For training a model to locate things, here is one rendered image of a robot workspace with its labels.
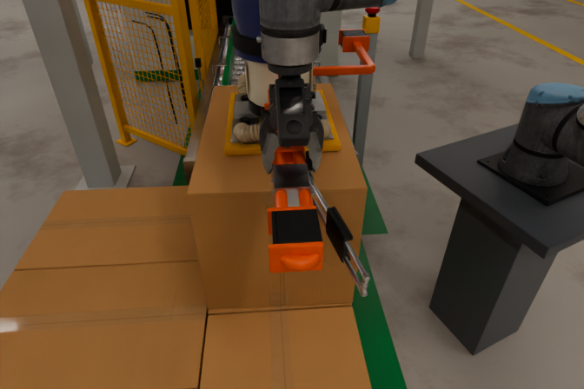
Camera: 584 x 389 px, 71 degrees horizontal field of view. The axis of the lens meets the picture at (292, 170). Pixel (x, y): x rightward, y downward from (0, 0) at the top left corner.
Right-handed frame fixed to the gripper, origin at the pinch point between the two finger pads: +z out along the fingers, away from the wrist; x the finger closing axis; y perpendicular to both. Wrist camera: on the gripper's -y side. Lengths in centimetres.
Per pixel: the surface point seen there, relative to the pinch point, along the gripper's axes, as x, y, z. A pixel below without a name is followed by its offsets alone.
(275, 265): 3.5, -22.5, 0.3
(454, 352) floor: -64, 26, 107
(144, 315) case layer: 40, 9, 52
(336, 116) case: -15.5, 44.7, 12.6
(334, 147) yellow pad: -11.9, 25.0, 10.8
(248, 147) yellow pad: 9.3, 25.4, 10.1
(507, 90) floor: -208, 271, 110
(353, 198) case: -14.3, 10.0, 15.3
